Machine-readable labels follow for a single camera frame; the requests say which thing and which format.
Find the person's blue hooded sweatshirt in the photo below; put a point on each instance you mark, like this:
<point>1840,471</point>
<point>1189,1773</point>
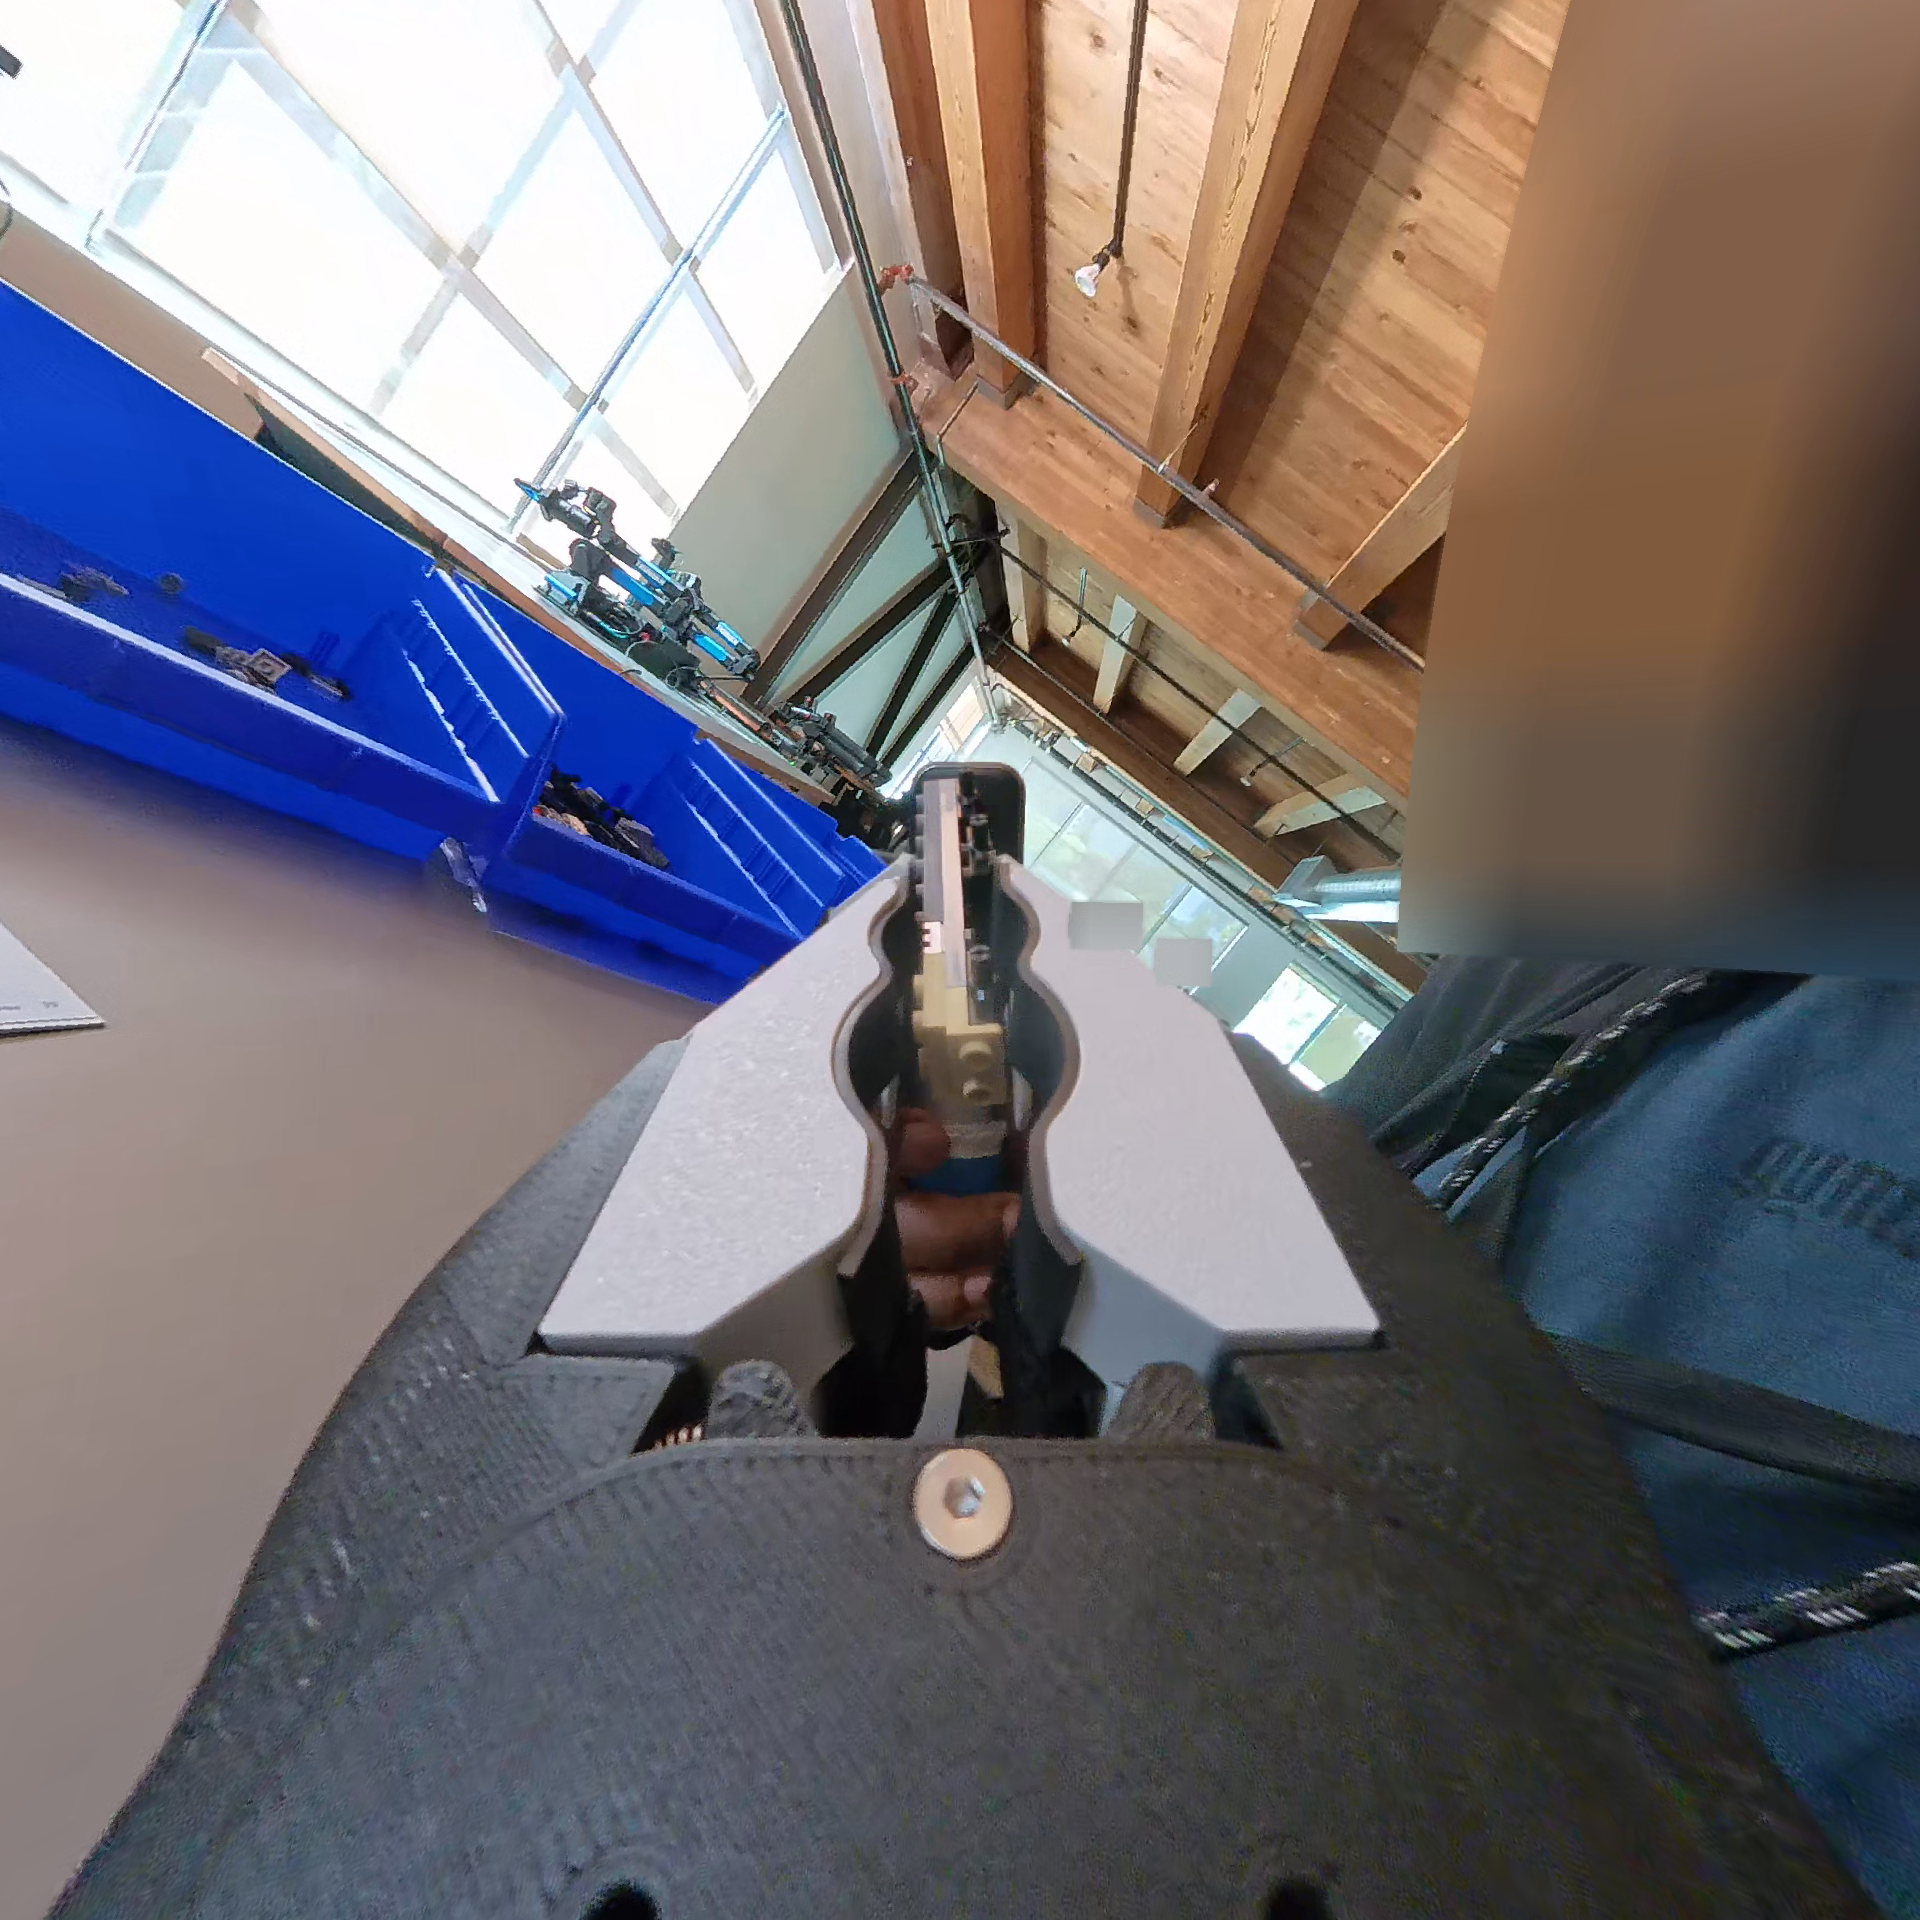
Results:
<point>1725,1275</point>

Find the blue black robot arms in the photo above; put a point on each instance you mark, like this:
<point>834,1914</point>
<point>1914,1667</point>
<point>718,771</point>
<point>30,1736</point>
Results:
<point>659,586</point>

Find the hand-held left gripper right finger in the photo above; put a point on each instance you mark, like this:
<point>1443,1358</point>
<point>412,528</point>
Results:
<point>1199,1169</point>

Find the grey tan toy brick assembly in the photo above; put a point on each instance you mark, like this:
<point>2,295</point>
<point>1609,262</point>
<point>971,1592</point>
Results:
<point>951,1037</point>

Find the bright far windows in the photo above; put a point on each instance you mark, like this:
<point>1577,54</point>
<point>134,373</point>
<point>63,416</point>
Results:
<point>1096,841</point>

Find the person's right hand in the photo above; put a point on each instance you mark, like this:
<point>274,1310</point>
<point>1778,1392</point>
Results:
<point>951,1246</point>

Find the unlit ceiling spot lamp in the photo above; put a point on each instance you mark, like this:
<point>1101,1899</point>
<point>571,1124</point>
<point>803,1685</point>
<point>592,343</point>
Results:
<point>1092,274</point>

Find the large paned window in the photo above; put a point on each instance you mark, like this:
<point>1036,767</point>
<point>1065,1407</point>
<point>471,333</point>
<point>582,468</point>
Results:
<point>377,182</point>

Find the clear plastic bin clip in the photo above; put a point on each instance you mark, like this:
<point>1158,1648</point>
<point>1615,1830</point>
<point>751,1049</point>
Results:
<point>460,873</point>

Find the toy brick instruction booklet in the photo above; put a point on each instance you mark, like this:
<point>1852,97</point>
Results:
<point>37,996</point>

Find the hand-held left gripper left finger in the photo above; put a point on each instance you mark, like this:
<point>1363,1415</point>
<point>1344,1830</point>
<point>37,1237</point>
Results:
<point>718,1169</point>

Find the silver air duct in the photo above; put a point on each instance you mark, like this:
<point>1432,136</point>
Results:
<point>1350,896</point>

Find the dark robot arms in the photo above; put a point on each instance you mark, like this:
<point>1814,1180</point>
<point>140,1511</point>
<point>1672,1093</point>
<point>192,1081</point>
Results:
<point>816,736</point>

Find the heap of dark toy bricks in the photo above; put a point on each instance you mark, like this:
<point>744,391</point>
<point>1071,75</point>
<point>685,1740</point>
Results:
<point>592,819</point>

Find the large blue plastic bin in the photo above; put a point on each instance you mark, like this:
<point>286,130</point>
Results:
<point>152,451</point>

